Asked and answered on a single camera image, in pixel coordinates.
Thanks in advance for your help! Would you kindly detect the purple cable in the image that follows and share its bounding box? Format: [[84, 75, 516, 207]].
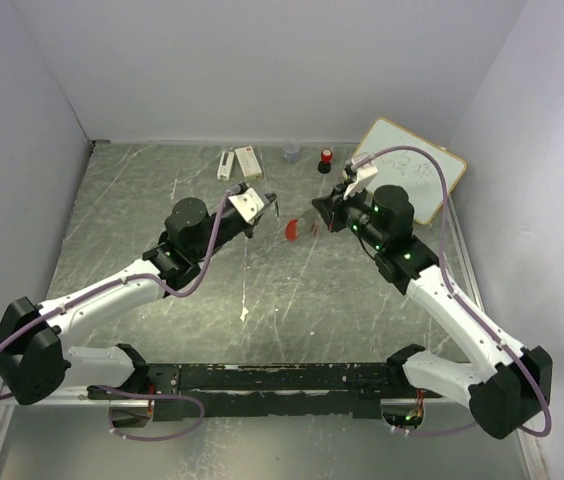
[[349, 144, 554, 437], [0, 182, 246, 441]]

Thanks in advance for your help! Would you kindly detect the small whiteboard wood frame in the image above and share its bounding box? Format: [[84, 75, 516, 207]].
[[353, 117, 467, 225]]

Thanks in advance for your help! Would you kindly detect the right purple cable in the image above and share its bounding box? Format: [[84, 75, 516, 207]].
[[349, 144, 554, 437]]

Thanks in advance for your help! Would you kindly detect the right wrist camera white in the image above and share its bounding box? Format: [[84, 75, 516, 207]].
[[343, 153, 378, 200]]

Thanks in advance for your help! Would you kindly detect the clear paperclip jar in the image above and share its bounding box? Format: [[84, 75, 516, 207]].
[[282, 138, 301, 164]]

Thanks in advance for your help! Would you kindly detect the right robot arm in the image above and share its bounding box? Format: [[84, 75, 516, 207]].
[[311, 184, 553, 439]]

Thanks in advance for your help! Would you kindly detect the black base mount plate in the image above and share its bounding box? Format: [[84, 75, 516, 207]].
[[86, 362, 446, 422]]

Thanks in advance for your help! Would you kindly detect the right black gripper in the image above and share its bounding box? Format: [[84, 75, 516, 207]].
[[312, 179, 386, 251]]

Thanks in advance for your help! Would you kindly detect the white stapler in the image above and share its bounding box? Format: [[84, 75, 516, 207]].
[[216, 150, 235, 181]]

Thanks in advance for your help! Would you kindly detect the red black stamp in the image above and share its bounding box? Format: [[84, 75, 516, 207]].
[[318, 149, 333, 174]]

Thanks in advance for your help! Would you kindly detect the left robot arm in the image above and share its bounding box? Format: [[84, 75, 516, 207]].
[[0, 185, 276, 405]]

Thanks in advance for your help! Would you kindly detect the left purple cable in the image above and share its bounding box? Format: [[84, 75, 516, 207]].
[[0, 182, 246, 441]]

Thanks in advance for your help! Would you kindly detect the white staples box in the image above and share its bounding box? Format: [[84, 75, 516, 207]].
[[235, 146, 263, 181]]

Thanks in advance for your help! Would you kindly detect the red handle keyring chain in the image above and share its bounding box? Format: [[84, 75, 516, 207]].
[[283, 208, 322, 242]]

